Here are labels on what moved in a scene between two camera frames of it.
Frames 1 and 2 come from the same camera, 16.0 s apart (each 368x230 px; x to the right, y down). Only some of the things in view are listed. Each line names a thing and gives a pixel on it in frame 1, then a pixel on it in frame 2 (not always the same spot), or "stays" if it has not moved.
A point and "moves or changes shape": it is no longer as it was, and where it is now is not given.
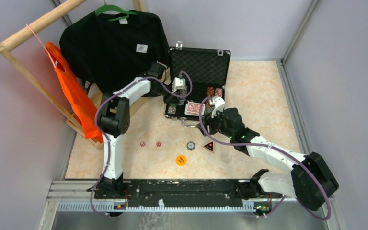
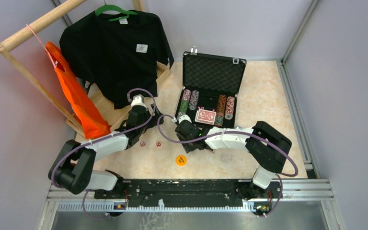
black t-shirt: x=107 y=51 stays
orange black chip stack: x=210 y=92 to x=221 y=110
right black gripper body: x=209 y=112 to x=189 y=147
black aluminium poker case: x=196 y=76 moves or changes shape
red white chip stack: x=218 y=91 to x=229 y=108
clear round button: x=226 y=157 stays
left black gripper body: x=174 y=95 to x=142 y=118
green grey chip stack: x=172 y=108 to x=183 y=108
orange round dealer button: x=181 y=160 stays
